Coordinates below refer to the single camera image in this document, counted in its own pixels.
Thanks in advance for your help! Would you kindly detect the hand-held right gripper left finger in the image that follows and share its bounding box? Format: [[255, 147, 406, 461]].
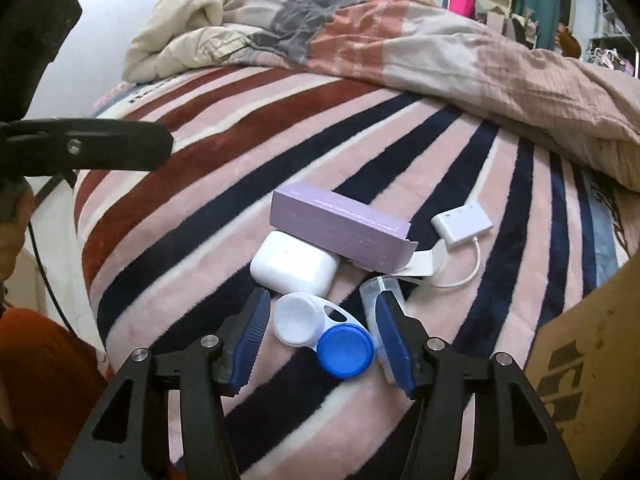
[[57, 287, 273, 480]]

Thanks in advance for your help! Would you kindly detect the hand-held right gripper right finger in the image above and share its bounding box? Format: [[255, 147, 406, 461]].
[[374, 292, 581, 480]]

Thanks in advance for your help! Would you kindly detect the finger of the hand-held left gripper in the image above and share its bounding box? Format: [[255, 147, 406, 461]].
[[0, 117, 174, 177]]

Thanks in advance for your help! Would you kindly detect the clear plastic container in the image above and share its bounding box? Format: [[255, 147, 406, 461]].
[[360, 276, 407, 386]]

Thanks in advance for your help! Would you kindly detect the white and blue lens case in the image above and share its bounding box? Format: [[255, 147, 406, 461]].
[[273, 292, 376, 380]]

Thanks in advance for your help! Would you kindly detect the white earbuds case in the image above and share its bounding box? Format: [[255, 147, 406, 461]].
[[250, 231, 340, 297]]

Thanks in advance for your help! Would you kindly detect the striped fleece blanket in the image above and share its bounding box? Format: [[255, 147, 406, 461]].
[[75, 65, 632, 480]]

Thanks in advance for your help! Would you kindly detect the purple cardboard box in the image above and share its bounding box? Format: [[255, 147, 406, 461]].
[[270, 183, 446, 278]]

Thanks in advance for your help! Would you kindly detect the cream duvet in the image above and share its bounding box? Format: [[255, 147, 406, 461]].
[[122, 0, 281, 84]]

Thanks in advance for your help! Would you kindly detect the brown cardboard box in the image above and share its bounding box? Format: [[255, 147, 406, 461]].
[[522, 255, 640, 480]]

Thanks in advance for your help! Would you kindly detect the orange cloth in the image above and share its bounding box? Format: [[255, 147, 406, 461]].
[[0, 307, 117, 480]]

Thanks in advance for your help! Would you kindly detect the patchwork quilt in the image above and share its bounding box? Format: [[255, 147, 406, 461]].
[[175, 0, 640, 192]]

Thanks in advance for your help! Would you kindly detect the brown plush toy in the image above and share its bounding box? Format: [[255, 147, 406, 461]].
[[554, 22, 582, 59]]

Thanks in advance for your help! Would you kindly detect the cluttered clothes rack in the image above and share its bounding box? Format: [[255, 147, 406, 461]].
[[589, 0, 640, 80]]

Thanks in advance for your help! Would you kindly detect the white adapter with cable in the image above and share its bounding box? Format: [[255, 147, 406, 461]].
[[431, 201, 494, 289]]

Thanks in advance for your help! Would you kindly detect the black cable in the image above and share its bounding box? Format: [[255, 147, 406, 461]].
[[24, 175, 82, 342]]

